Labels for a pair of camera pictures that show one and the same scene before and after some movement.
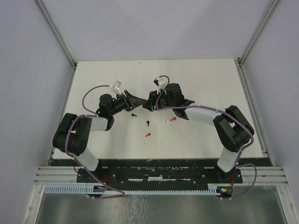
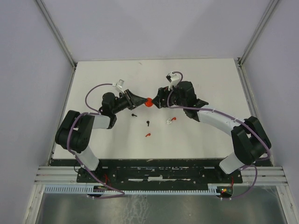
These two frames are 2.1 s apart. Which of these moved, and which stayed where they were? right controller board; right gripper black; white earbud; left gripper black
Moved: right gripper black
Stayed: left gripper black; right controller board; white earbud
